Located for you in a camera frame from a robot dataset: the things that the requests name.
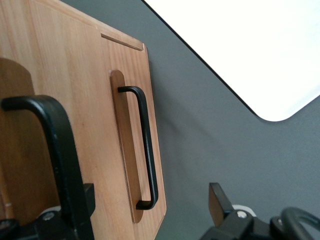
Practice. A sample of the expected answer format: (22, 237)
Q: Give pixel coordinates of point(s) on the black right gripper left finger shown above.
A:
(90, 200)

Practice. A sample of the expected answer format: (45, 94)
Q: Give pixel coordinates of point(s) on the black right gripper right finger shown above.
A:
(220, 207)

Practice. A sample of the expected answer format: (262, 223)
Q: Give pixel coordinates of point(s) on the beige rectangular tray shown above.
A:
(250, 50)

